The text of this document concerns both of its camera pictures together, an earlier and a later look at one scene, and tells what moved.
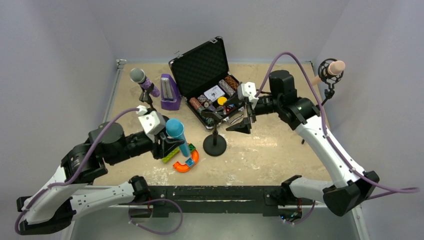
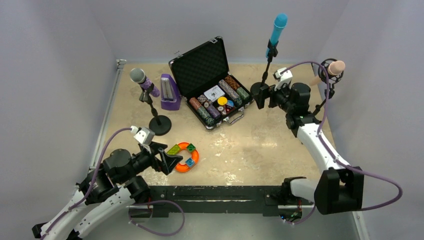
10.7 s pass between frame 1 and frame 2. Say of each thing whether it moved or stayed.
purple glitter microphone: stayed
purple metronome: stayed
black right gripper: moved
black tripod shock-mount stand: stayed
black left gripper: moved
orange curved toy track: stayed
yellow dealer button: stayed
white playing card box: stayed
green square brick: stayed
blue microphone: moved
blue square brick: stayed
